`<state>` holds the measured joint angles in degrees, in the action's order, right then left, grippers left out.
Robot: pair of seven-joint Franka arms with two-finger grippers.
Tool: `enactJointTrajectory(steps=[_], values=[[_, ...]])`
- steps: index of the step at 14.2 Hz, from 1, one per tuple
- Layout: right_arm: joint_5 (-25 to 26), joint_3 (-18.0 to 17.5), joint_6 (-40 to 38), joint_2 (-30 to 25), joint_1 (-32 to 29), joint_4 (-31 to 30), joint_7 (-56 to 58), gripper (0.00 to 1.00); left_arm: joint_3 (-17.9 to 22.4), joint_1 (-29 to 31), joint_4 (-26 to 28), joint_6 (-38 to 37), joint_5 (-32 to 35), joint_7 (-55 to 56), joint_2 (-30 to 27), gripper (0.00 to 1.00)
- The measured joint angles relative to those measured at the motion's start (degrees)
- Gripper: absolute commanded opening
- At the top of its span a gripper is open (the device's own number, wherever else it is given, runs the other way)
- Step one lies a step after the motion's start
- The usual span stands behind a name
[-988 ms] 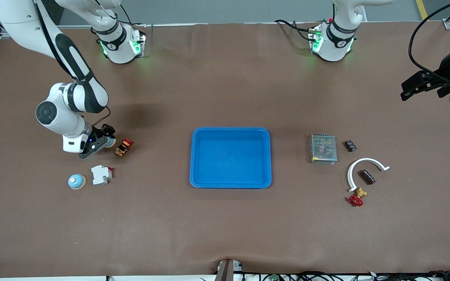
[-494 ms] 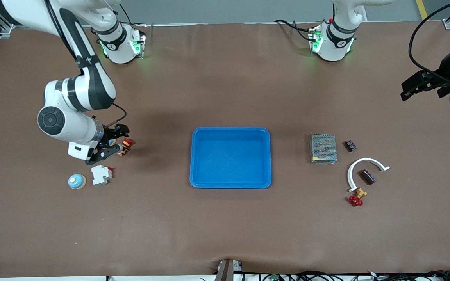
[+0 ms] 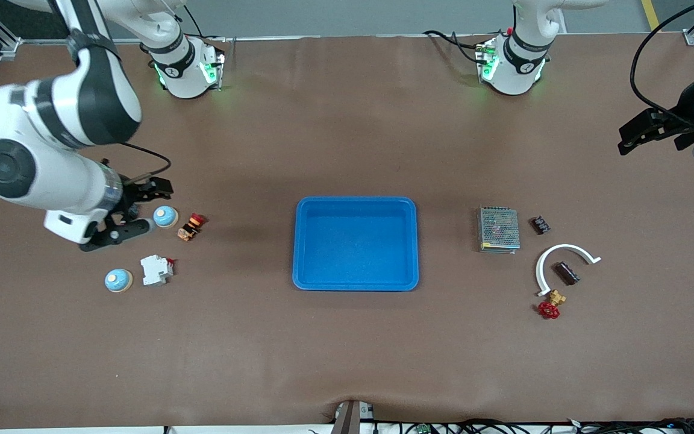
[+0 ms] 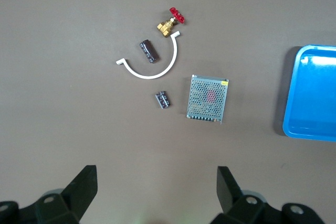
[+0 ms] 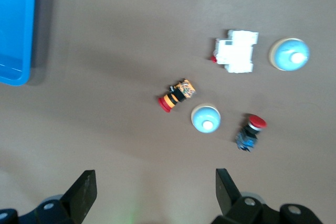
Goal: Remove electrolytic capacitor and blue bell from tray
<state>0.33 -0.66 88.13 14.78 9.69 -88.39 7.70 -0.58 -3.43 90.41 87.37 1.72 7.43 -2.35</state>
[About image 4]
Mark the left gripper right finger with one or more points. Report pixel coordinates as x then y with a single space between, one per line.
236 205

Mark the long brown capacitor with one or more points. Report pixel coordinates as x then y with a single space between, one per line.
149 51

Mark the brown table cover sheet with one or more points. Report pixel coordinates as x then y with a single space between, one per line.
65 103

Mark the white semicircular plastic bracket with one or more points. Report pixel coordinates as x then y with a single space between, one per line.
148 76

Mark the short brown capacitor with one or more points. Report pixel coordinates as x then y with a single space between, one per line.
163 100

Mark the blue plastic tray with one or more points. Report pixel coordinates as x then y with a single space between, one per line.
315 90

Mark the brass valve red handwheel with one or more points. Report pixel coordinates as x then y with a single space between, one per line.
166 27

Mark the perforated metal power supply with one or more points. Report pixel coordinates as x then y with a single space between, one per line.
207 98

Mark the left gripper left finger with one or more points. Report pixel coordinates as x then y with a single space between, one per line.
76 197

